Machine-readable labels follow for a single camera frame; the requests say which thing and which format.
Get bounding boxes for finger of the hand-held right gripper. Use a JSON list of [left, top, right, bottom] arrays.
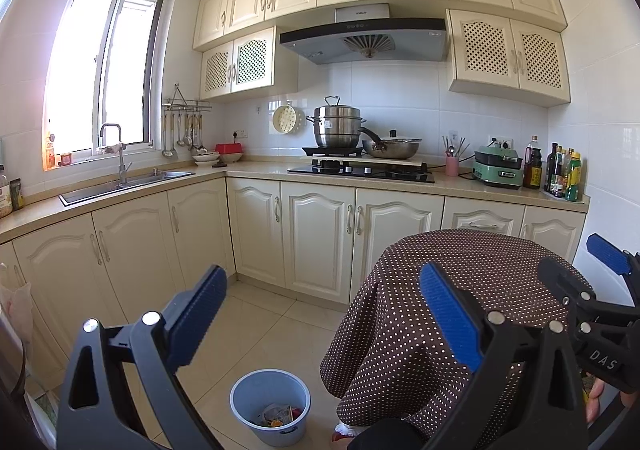
[[586, 232, 640, 306], [537, 256, 599, 320]]

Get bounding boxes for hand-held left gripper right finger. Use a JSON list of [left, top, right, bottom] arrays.
[[419, 262, 588, 450]]

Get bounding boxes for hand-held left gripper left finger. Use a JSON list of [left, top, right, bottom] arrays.
[[56, 264, 228, 450]]

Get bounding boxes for light blue plastic bin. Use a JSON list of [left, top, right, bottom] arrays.
[[229, 369, 312, 447]]

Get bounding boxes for white plastic bag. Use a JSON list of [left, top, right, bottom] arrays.
[[262, 403, 293, 423], [0, 280, 33, 361]]

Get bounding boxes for person's right hand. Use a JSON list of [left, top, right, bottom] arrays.
[[586, 376, 640, 426]]

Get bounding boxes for brown polka dot tablecloth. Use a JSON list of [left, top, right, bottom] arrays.
[[320, 229, 596, 438]]

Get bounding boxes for green oil bottle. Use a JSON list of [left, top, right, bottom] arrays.
[[565, 151, 582, 202]]

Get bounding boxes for dark sauce bottle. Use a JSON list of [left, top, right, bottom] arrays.
[[552, 146, 568, 198]]

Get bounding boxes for dark glass bottle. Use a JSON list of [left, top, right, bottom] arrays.
[[546, 142, 558, 193]]

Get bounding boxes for large soy sauce bottle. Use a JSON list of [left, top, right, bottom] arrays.
[[522, 135, 543, 190]]

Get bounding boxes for green electric cooker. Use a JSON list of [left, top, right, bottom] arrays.
[[472, 140, 524, 190]]

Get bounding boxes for person's black clothing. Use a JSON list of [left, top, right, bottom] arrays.
[[347, 419, 426, 450]]

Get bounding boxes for cream lower kitchen cabinets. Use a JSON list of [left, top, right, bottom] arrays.
[[0, 177, 587, 381]]

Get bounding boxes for steel kitchen sink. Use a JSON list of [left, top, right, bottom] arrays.
[[59, 170, 196, 207]]

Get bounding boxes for black gas stove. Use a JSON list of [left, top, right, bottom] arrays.
[[287, 162, 436, 184]]

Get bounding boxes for light wooden board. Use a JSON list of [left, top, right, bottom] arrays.
[[312, 155, 427, 167]]

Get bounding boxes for steel kitchen faucet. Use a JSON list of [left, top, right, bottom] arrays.
[[100, 123, 133, 185]]

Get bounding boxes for bunch of chopsticks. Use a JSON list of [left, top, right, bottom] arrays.
[[441, 134, 471, 160]]

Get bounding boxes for steel wok with lid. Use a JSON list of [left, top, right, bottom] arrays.
[[359, 127, 422, 160]]

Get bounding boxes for hanging white plastic bag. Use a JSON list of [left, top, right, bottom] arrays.
[[0, 280, 33, 361]]

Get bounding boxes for row of hanging kitchen utensils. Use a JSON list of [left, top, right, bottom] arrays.
[[161, 111, 208, 158]]

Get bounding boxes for black induction cooker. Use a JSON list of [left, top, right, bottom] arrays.
[[301, 146, 366, 158]]

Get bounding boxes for cream perforated steamer tray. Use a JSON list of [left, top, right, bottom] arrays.
[[272, 105, 306, 135]]

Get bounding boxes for steel steamer pot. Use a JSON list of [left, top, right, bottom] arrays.
[[306, 96, 368, 150]]

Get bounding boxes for wide cream lattice cabinet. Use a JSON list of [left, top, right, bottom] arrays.
[[446, 9, 572, 108]]

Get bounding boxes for labelled clear jar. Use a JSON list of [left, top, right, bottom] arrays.
[[0, 165, 13, 218]]

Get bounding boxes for small cream lattice cabinet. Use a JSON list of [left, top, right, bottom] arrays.
[[200, 26, 300, 101]]

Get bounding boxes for sliding kitchen window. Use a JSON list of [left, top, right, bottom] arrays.
[[44, 0, 168, 171]]

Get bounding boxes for grey range hood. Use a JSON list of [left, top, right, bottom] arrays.
[[279, 3, 448, 66]]

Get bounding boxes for steel wall utensil rack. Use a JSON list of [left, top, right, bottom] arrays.
[[161, 82, 212, 112]]

